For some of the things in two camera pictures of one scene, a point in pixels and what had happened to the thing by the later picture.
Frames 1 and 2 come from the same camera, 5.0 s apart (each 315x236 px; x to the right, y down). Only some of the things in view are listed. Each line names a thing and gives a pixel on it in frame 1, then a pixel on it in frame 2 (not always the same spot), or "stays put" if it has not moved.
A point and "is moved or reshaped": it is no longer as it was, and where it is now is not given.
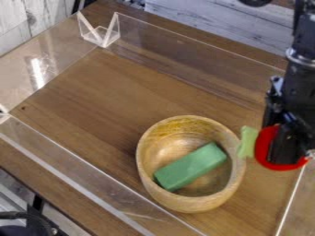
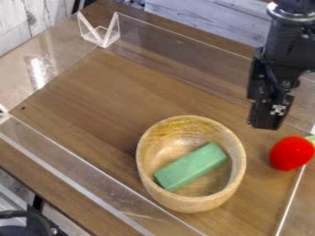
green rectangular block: (191, 167) stays put
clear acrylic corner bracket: (99, 36) stays put
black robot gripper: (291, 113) to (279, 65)
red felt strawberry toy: (261, 150) is moved or reshaped
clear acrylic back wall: (229, 72) stays put
